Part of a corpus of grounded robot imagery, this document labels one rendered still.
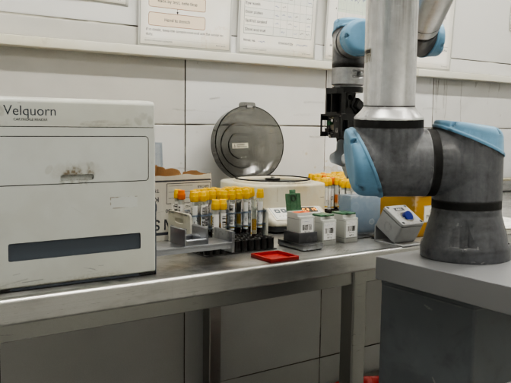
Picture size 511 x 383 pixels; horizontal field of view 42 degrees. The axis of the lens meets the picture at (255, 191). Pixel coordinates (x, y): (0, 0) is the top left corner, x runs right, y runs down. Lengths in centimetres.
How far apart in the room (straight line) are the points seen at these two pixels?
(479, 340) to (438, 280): 11
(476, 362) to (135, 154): 64
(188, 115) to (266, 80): 29
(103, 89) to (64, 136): 72
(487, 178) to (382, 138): 19
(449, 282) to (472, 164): 20
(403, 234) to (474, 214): 39
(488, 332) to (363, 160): 33
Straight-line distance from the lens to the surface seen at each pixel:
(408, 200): 165
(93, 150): 112
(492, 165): 116
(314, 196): 172
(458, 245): 116
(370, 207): 163
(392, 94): 112
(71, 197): 112
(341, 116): 153
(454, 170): 114
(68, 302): 110
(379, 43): 113
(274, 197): 167
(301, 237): 143
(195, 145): 194
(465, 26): 275
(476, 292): 106
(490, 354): 116
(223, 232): 130
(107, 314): 116
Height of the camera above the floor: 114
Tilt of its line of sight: 6 degrees down
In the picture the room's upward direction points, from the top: 1 degrees clockwise
